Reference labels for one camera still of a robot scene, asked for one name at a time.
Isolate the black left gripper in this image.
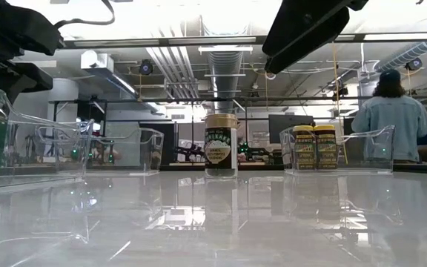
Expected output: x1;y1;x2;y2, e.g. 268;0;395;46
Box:
0;0;65;106

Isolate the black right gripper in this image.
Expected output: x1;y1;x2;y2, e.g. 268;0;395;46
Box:
262;0;371;75

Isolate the yellow lid spice jar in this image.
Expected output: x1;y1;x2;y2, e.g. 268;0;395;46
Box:
313;124;337;171
292;125;317;171

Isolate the tan lid spice jar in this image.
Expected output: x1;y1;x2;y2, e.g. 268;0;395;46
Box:
203;113;241;179

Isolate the white ceiling unit box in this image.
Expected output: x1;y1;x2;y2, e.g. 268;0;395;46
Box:
80;50;115;71

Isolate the clear plastic bin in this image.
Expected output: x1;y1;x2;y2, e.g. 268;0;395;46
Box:
0;79;95;192
85;127;165;177
279;125;396;176

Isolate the black background monitor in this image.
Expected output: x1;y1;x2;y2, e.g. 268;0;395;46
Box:
268;113;314;145

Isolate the round black ceiling device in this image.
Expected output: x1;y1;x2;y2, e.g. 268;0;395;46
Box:
405;57;423;72
139;59;154;76

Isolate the person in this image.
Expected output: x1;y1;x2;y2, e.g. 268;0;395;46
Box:
351;69;427;164

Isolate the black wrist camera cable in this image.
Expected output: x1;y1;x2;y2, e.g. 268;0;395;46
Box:
53;0;116;30

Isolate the silver ribbed ventilation duct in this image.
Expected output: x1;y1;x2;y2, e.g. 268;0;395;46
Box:
208;50;244;114
374;18;427;73

